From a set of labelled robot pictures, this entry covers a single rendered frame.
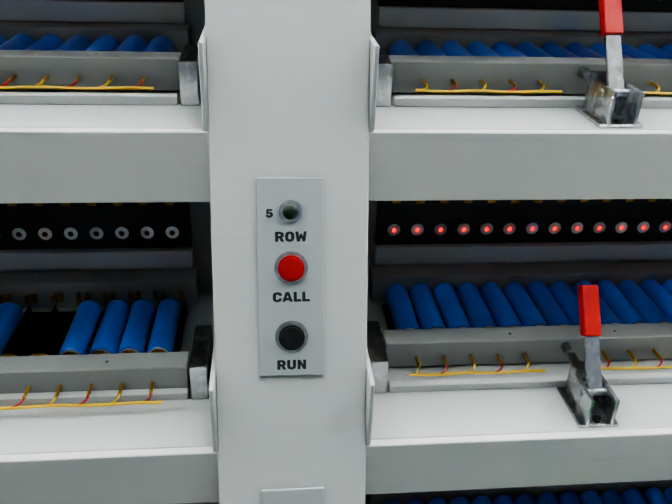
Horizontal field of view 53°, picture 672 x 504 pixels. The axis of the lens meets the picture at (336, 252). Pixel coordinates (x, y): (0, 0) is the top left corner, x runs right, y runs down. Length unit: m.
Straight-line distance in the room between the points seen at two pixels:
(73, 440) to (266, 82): 0.26
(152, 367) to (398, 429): 0.17
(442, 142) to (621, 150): 0.11
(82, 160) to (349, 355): 0.20
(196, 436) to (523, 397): 0.23
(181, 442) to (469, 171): 0.25
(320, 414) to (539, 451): 0.15
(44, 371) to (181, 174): 0.17
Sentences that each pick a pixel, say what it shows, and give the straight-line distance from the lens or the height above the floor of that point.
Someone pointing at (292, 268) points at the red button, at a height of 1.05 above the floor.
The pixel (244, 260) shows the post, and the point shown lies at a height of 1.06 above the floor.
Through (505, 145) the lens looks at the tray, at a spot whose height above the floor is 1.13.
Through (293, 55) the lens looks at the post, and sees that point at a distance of 0.41.
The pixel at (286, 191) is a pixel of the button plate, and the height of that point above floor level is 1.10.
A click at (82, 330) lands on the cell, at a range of 0.54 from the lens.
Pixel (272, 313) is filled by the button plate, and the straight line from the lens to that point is 0.42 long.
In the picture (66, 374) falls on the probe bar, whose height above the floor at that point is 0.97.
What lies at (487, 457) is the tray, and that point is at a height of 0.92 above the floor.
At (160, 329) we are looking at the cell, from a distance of 0.53.
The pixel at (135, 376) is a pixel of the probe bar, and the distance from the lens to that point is 0.49.
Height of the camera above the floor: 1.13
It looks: 10 degrees down
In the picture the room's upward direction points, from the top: straight up
